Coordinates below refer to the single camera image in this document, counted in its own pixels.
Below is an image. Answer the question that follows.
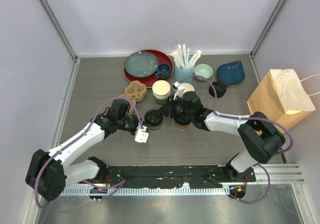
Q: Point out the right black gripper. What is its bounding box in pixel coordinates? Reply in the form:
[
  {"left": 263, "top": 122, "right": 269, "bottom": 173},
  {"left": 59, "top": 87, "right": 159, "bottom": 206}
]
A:
[{"left": 158, "top": 96, "right": 194, "bottom": 120}]

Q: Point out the black lid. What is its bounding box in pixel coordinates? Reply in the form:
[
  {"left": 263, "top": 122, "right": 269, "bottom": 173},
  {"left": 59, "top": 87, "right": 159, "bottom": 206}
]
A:
[
  {"left": 174, "top": 117, "right": 191, "bottom": 126},
  {"left": 144, "top": 109, "right": 163, "bottom": 127}
]

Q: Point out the single green paper cup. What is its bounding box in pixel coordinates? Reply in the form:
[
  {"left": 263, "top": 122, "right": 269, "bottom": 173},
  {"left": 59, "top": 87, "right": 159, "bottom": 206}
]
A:
[{"left": 149, "top": 124, "right": 162, "bottom": 132}]

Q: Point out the single brown paper cup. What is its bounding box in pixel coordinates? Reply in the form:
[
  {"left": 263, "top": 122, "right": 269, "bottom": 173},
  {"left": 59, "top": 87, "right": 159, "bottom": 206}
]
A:
[{"left": 175, "top": 123, "right": 188, "bottom": 130}]

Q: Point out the brown paper takeout bag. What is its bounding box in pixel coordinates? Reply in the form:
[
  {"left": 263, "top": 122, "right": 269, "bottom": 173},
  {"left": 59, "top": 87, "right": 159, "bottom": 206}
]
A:
[{"left": 247, "top": 69, "right": 320, "bottom": 129}]

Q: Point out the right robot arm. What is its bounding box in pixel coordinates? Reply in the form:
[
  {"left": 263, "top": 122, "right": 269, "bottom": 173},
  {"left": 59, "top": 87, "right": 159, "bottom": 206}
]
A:
[{"left": 158, "top": 91, "right": 285, "bottom": 182}]

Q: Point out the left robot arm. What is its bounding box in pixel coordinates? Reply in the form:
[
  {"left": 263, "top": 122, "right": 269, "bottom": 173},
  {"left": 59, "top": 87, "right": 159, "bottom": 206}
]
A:
[{"left": 25, "top": 98, "right": 149, "bottom": 202}]

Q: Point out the green paper cup stack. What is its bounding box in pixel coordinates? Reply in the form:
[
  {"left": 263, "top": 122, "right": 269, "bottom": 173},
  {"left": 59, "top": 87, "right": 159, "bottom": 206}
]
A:
[{"left": 152, "top": 80, "right": 171, "bottom": 106}]

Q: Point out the cardboard cup carrier tray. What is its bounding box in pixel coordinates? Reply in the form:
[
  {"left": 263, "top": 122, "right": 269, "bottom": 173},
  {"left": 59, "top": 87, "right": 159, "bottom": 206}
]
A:
[{"left": 120, "top": 80, "right": 147, "bottom": 105}]

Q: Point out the light blue straw holder cup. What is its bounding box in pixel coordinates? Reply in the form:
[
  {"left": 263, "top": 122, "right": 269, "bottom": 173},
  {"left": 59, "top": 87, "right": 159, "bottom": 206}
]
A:
[{"left": 174, "top": 59, "right": 195, "bottom": 81}]

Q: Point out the dark blue ceramic mug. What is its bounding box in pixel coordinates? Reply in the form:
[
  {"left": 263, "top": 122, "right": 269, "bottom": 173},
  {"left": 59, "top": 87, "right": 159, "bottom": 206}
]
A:
[{"left": 155, "top": 63, "right": 172, "bottom": 79}]

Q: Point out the grey-blue ceramic plate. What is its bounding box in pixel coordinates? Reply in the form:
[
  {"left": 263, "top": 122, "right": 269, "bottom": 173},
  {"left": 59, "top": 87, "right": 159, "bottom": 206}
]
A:
[{"left": 124, "top": 51, "right": 159, "bottom": 78}]

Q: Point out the mint green ceramic bowl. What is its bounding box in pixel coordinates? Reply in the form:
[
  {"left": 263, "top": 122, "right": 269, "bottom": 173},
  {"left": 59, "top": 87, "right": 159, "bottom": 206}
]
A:
[{"left": 193, "top": 64, "right": 214, "bottom": 81}]

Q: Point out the stack of black lids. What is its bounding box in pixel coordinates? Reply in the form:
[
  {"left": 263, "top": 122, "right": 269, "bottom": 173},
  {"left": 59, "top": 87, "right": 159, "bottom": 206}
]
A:
[{"left": 208, "top": 81, "right": 227, "bottom": 98}]

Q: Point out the dark blue leaf plate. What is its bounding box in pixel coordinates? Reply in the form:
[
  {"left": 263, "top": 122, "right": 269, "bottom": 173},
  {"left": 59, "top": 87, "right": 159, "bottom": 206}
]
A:
[{"left": 216, "top": 60, "right": 246, "bottom": 86}]

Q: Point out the aluminium front rail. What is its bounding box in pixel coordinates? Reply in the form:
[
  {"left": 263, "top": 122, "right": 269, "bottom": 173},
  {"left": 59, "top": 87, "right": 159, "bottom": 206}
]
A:
[{"left": 58, "top": 164, "right": 304, "bottom": 200}]

